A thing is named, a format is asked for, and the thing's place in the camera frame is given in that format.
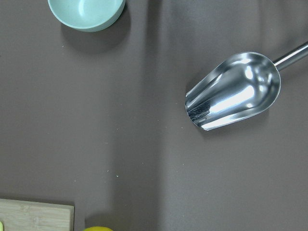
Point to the steel ice scoop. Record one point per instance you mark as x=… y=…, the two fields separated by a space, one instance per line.
x=244 y=85

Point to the wooden cutting board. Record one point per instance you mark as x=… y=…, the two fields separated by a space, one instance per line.
x=17 y=215

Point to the mint green bowl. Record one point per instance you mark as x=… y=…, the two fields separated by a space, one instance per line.
x=87 y=15

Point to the yellow lemon far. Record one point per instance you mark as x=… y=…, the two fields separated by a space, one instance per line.
x=97 y=228

